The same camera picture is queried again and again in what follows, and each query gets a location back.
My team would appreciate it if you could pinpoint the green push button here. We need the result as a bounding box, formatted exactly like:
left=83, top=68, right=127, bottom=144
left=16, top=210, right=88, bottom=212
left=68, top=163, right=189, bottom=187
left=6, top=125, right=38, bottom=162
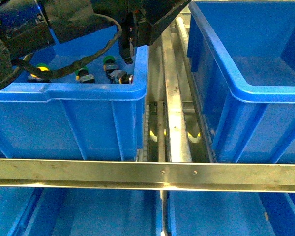
left=36, top=63, right=50, bottom=71
left=75, top=66, right=95, bottom=84
left=103, top=56, right=119, bottom=78

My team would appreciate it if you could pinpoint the blue lower shelf bin right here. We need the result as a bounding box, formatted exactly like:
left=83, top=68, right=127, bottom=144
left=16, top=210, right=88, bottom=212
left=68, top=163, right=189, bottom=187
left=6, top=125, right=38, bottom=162
left=168, top=191, right=295, bottom=236

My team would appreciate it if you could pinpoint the green push button right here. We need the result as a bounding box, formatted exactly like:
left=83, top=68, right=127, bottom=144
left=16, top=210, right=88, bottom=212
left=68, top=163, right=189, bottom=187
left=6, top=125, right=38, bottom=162
left=103, top=56, right=119, bottom=78

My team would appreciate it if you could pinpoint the blue shelf bin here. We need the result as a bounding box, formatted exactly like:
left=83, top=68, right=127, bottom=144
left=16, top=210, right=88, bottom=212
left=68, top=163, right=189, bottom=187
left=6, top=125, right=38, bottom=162
left=0, top=187, right=162, bottom=236
left=168, top=191, right=295, bottom=236

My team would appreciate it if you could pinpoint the blue lower shelf bin left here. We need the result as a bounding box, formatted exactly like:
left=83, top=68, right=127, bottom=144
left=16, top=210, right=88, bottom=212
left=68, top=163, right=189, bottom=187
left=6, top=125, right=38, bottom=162
left=0, top=187, right=162, bottom=236

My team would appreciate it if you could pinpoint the steel centre divider rail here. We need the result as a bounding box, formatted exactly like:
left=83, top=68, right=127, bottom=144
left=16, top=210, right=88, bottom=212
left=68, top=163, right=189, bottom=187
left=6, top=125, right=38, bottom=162
left=161, top=28, right=192, bottom=163

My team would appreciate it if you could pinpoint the blue right plastic bin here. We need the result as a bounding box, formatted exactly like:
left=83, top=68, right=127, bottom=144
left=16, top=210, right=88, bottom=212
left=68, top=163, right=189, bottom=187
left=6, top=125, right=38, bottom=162
left=187, top=1, right=295, bottom=164

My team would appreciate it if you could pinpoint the red push button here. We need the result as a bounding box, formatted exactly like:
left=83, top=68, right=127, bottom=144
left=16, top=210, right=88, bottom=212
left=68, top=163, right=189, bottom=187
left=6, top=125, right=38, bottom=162
left=110, top=70, right=134, bottom=84

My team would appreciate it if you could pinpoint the blue left plastic bin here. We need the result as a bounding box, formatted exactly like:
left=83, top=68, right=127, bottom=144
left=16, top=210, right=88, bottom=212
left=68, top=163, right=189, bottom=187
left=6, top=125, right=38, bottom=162
left=0, top=24, right=149, bottom=161

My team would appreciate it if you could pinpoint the green push button middle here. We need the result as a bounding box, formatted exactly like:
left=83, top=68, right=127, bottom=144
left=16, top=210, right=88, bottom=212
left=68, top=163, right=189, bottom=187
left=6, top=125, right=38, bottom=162
left=75, top=66, right=95, bottom=84

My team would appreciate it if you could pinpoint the steel front shelf rail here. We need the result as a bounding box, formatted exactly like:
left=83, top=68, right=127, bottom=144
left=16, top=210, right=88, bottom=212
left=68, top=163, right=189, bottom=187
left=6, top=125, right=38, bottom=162
left=0, top=159, right=295, bottom=193

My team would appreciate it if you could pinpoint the yellow push button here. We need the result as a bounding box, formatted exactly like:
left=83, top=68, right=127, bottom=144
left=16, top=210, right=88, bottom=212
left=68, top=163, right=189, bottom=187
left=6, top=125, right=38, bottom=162
left=27, top=66, right=51, bottom=83

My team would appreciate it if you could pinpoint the green push button left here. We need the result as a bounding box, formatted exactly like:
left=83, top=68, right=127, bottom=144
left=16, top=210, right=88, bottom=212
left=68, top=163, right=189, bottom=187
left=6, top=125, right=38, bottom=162
left=36, top=63, right=50, bottom=71

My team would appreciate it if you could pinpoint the blue plastic bin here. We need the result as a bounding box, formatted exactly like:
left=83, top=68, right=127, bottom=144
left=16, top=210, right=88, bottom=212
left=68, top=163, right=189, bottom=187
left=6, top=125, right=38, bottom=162
left=187, top=1, right=295, bottom=164
left=0, top=24, right=149, bottom=161

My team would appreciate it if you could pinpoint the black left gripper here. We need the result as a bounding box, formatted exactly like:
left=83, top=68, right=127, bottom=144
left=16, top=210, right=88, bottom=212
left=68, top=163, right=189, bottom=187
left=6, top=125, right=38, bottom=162
left=118, top=0, right=190, bottom=64

